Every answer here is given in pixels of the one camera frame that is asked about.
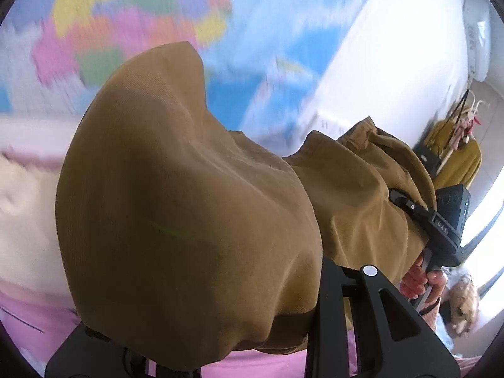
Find yellow hanging garment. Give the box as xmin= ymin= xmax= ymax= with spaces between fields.
xmin=423 ymin=120 xmax=483 ymax=190

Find olive brown pants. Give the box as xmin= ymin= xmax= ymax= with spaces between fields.
xmin=54 ymin=41 xmax=438 ymax=373

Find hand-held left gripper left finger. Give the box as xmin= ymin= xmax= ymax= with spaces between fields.
xmin=44 ymin=323 xmax=202 ymax=378

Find cream garment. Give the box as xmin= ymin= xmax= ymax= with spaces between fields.
xmin=0 ymin=153 xmax=76 ymax=297

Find black handbag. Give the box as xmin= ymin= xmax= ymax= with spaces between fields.
xmin=412 ymin=143 xmax=444 ymax=179

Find brown plush toy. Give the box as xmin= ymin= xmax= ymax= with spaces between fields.
xmin=446 ymin=273 xmax=482 ymax=336

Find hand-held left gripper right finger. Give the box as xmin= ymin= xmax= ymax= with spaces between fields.
xmin=305 ymin=256 xmax=461 ymax=378

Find pink floral bed sheet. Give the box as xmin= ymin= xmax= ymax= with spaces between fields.
xmin=0 ymin=142 xmax=364 ymax=378

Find colourful wall map poster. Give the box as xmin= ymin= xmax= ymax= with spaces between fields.
xmin=0 ymin=0 xmax=383 ymax=147

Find white air conditioner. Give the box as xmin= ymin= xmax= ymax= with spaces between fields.
xmin=462 ymin=0 xmax=493 ymax=82

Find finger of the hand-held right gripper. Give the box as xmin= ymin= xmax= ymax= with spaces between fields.
xmin=388 ymin=188 xmax=437 ymax=226

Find person's right forearm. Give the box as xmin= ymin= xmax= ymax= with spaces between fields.
xmin=419 ymin=295 xmax=442 ymax=332

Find beige hanging ornament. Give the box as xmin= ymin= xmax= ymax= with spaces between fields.
xmin=448 ymin=88 xmax=491 ymax=155

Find person's right hand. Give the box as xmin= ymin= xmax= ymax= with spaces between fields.
xmin=399 ymin=254 xmax=448 ymax=305

